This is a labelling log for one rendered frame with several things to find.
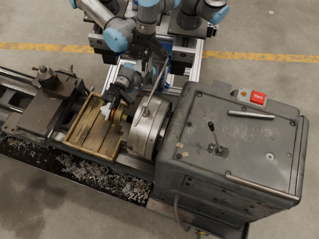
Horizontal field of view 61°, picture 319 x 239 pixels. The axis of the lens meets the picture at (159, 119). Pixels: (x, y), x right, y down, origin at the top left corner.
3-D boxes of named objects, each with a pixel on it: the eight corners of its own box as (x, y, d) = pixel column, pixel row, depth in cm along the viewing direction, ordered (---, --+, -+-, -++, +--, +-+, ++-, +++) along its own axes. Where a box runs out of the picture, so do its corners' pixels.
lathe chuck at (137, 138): (165, 113, 156) (166, 86, 126) (146, 164, 144) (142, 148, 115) (150, 108, 157) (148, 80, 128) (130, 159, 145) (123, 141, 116)
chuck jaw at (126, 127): (142, 126, 132) (133, 146, 125) (142, 132, 136) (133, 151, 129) (121, 119, 134) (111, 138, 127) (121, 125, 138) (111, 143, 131)
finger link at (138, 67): (133, 73, 121) (135, 55, 115) (145, 77, 120) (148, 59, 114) (130, 77, 119) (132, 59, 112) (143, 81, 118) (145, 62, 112)
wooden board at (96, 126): (137, 109, 165) (136, 105, 161) (113, 162, 149) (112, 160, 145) (92, 94, 169) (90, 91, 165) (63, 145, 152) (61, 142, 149)
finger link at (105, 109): (97, 117, 137) (104, 102, 142) (107, 121, 137) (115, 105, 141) (96, 114, 135) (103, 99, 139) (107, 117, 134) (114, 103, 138)
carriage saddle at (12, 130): (86, 84, 172) (84, 78, 167) (48, 149, 151) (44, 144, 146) (43, 70, 176) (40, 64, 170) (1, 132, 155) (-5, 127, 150)
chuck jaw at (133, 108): (147, 117, 137) (152, 95, 132) (144, 120, 133) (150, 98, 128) (126, 110, 138) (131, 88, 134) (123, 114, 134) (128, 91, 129)
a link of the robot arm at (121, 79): (129, 86, 151) (128, 77, 144) (126, 92, 149) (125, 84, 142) (117, 82, 152) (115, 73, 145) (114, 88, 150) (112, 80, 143)
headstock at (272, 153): (277, 142, 157) (313, 109, 123) (264, 225, 136) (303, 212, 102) (179, 111, 165) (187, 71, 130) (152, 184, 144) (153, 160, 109)
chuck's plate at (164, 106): (171, 115, 155) (173, 88, 126) (152, 167, 144) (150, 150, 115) (165, 113, 155) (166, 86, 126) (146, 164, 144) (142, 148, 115)
